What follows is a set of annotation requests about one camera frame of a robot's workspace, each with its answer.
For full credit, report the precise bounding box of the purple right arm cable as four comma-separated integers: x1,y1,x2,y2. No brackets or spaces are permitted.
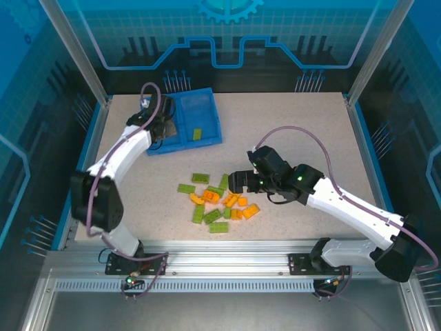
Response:
256,126,435,301

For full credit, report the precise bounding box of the aluminium mounting rail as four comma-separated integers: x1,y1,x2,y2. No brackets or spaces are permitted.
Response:
44,239,414,280

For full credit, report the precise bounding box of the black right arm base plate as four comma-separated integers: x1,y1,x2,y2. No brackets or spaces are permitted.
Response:
288,253,351,277

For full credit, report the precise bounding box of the aluminium frame post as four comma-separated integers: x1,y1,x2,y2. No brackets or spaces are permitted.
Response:
38,0,113,108
346,0,409,108

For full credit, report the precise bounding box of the slotted grey cable duct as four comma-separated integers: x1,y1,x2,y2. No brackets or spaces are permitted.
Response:
54,278,320,294

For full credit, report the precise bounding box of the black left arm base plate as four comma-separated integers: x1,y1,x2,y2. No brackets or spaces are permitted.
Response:
105,251,170,277

